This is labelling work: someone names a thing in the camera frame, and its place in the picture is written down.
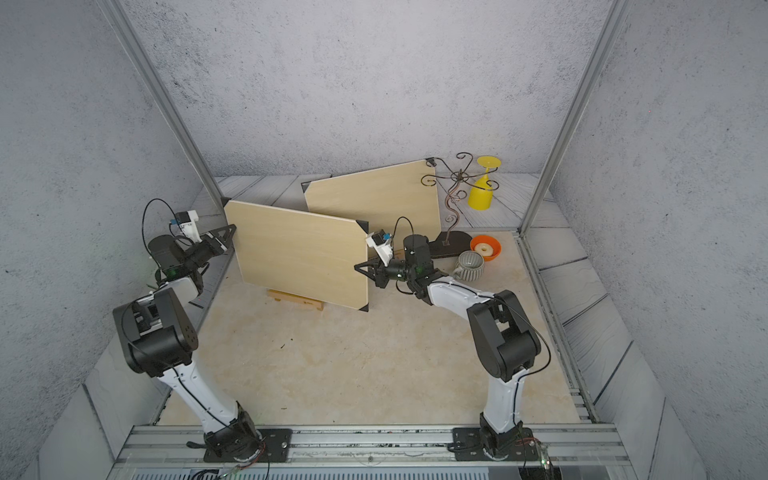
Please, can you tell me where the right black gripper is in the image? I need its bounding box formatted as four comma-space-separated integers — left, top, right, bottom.
354, 256, 416, 292

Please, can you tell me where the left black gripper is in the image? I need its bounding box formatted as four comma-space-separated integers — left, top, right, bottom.
183, 226, 237, 274

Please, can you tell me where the light wooden canvas board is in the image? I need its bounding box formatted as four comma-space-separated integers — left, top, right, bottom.
304, 159, 442, 240
225, 200, 369, 311

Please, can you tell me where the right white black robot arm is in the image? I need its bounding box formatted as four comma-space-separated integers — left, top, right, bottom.
354, 230, 552, 468

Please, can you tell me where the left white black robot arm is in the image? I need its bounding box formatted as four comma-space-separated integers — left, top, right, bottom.
113, 224, 265, 463

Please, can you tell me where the brown metal scroll stand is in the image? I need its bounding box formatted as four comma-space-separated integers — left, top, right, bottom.
420, 152, 482, 258

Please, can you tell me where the grey striped ceramic mug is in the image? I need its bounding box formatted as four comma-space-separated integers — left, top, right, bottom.
451, 250, 485, 282

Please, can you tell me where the orange bowl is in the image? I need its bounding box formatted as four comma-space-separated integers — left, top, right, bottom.
470, 235, 502, 262

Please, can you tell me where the yellow plastic goblet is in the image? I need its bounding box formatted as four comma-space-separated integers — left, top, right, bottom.
467, 155, 502, 211

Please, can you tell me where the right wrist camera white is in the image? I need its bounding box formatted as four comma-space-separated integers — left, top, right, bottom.
366, 230, 394, 266

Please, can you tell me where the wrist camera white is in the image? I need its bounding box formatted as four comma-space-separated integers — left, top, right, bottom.
366, 230, 394, 266
170, 210, 201, 243

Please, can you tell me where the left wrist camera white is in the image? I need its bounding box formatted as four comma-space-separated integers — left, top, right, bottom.
170, 210, 201, 243

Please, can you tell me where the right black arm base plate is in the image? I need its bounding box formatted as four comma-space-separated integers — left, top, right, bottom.
446, 427, 541, 463

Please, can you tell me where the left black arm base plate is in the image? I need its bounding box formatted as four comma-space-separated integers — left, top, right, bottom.
203, 428, 293, 464

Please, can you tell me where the left aluminium frame post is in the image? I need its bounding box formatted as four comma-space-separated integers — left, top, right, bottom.
97, 0, 226, 220

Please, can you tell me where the aluminium frame post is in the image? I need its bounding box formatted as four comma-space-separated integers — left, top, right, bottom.
518, 0, 631, 237
97, 0, 226, 220

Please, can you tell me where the aluminium front rail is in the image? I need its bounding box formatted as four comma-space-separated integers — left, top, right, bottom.
108, 423, 637, 479

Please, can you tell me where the right aluminium frame post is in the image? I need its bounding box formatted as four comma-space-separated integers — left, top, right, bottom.
518, 0, 631, 237

